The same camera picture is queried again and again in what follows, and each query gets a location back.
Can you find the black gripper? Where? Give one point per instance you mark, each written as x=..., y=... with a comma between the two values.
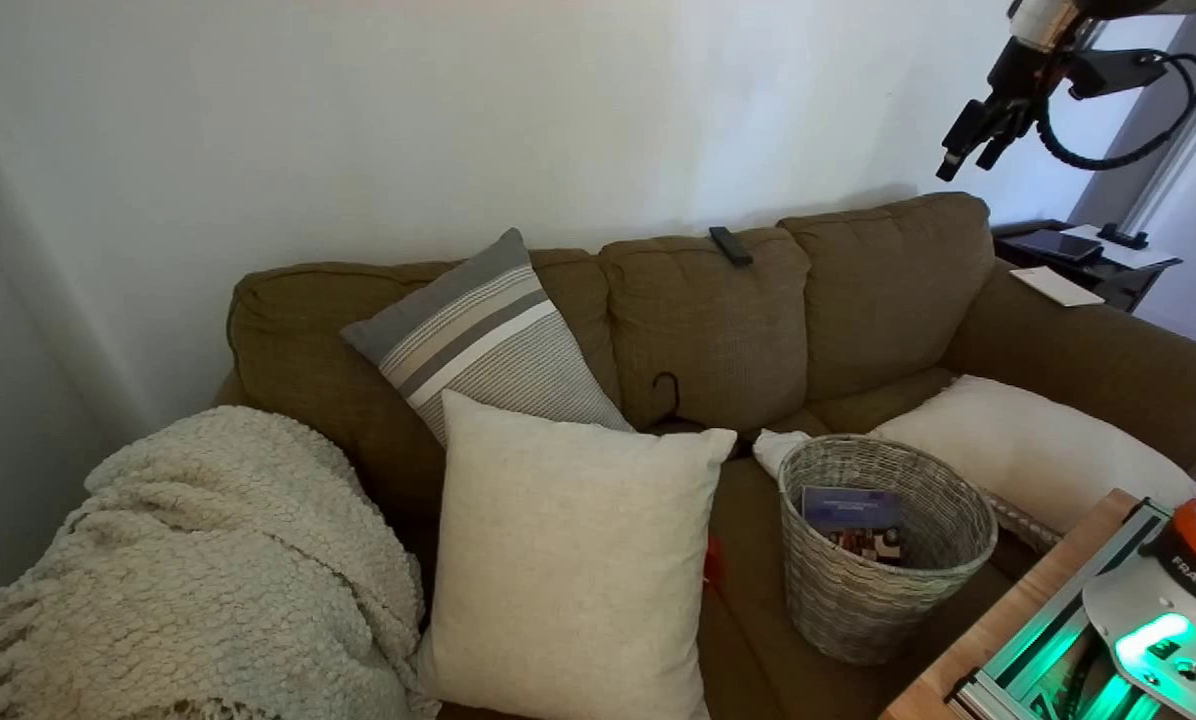
x=1020, y=82

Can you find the white towel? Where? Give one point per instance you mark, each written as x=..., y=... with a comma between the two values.
x=774, y=448

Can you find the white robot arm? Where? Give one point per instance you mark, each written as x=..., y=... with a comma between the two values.
x=1160, y=625

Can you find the brown fabric sofa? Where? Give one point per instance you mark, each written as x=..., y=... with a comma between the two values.
x=717, y=320

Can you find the dark side table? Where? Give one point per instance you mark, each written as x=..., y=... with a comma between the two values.
x=1078, y=251

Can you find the black remote control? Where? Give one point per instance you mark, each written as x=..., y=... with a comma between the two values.
x=730, y=244

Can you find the white fringed pillow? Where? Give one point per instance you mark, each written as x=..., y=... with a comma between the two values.
x=1020, y=441

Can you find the blue book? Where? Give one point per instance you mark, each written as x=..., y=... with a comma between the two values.
x=848, y=512

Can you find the black hook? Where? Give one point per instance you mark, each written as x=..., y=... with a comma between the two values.
x=655, y=400

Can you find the wooden table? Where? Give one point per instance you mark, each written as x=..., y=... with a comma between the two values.
x=1020, y=605

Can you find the grey woven basket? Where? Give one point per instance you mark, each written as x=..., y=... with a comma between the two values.
x=860, y=605

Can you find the red object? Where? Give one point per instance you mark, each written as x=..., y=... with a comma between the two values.
x=715, y=567

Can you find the grey striped pillow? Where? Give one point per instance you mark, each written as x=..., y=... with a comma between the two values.
x=478, y=335

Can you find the plain cream pillow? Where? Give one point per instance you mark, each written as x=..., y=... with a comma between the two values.
x=568, y=563

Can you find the cream knitted blanket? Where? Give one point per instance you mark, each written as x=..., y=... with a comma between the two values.
x=197, y=563

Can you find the aluminium frame with green light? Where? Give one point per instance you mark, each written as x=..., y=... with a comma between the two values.
x=1020, y=664

